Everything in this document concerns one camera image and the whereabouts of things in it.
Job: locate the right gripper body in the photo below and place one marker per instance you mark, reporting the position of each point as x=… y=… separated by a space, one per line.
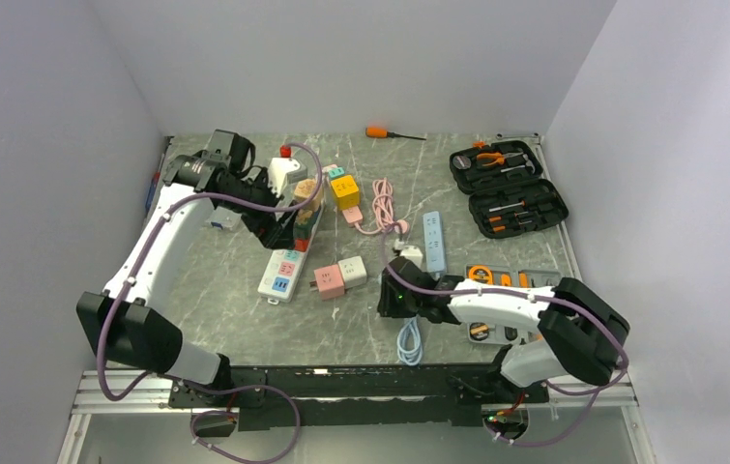
x=396 y=304

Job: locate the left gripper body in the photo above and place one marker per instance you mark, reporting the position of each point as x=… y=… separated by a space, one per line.
x=263 y=223

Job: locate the clear screw box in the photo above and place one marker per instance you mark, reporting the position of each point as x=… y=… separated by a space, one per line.
x=224 y=219

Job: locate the blue power strip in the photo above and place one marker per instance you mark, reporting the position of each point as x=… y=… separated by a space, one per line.
x=434 y=247

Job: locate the pink cube plug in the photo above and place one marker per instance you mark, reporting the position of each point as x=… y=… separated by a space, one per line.
x=328 y=282

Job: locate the grey tool tray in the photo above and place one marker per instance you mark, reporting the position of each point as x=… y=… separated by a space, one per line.
x=486 y=334

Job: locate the white power strip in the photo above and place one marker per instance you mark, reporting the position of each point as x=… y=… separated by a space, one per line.
x=282 y=272

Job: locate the black tool case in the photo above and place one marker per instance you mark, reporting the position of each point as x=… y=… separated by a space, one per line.
x=506 y=193

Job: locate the white cube plug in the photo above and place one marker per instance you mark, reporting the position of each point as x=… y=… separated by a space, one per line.
x=353 y=271

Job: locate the pink power strip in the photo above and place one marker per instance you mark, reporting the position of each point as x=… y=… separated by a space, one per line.
x=352 y=215

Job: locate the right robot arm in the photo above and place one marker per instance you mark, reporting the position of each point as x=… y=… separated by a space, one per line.
x=575 y=331

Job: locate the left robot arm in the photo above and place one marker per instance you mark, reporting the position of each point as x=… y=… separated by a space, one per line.
x=124 y=322

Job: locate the beige cube plug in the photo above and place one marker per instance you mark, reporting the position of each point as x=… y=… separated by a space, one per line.
x=304 y=189

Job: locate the green cube plug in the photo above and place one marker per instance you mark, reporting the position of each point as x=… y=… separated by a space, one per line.
x=304 y=223

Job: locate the red cube plug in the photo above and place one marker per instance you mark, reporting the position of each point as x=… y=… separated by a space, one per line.
x=301 y=245

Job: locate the teal small plug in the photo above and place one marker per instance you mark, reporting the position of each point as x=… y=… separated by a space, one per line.
x=335 y=173

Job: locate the yellow cube plug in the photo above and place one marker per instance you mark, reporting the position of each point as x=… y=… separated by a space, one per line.
x=346 y=192

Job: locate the blue pen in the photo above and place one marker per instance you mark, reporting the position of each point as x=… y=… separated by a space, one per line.
x=151 y=191

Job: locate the orange screwdriver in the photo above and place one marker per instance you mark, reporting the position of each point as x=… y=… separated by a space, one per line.
x=381 y=133

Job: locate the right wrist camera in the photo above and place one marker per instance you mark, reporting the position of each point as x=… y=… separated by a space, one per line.
x=410 y=252

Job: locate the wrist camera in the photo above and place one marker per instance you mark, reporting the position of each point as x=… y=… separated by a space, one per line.
x=410 y=252
x=284 y=170

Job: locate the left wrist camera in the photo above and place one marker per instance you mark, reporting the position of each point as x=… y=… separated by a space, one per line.
x=284 y=170

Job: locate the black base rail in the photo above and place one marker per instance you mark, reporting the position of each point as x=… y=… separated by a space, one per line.
x=460 y=394

